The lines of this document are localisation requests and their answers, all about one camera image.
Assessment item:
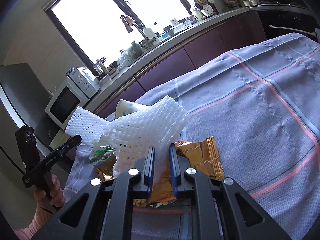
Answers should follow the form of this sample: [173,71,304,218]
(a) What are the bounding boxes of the steel sink faucet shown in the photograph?
[120,15,154,48]

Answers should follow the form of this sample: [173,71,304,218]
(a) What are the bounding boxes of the white kitchen countertop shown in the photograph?
[49,4,253,151]

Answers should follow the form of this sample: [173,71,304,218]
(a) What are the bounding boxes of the white foam fruit net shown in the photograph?
[99,96,188,183]

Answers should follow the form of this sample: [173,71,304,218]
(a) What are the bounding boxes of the black built-in oven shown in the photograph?
[258,10,319,42]

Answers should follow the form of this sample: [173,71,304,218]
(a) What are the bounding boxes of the person's left hand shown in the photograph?
[34,174,66,212]

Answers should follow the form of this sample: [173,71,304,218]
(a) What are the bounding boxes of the gold snack wrapper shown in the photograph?
[94,137,225,207]

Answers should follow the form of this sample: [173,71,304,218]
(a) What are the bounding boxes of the white dish soap bottle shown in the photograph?
[143,27,160,46]

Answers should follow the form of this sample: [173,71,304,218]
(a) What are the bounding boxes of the white microwave oven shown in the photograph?
[45,67,99,129]

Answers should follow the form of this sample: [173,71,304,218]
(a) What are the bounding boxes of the white dotted utensil holder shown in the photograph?
[201,4,214,17]

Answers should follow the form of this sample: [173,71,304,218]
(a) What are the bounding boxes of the grey refrigerator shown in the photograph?
[0,63,73,178]

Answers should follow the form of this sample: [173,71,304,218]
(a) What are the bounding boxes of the white blue-dotted paper cup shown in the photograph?
[115,99,149,119]

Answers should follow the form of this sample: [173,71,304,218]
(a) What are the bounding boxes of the pink sleeve left forearm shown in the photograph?
[14,205,53,240]

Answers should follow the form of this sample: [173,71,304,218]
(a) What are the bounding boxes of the green white snack wrapper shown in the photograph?
[88,134,116,164]

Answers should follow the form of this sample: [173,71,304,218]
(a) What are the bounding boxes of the maroon base cabinets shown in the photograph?
[89,11,266,118]

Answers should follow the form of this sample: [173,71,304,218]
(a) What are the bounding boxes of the large kitchen window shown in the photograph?
[46,0,194,68]

